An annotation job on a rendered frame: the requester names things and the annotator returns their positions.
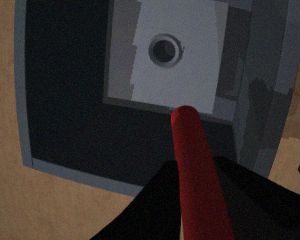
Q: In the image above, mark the dark red peg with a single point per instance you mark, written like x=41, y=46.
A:
x=204, y=213

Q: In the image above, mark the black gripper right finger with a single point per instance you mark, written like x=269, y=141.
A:
x=258, y=208

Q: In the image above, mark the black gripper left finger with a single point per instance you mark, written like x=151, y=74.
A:
x=154, y=214

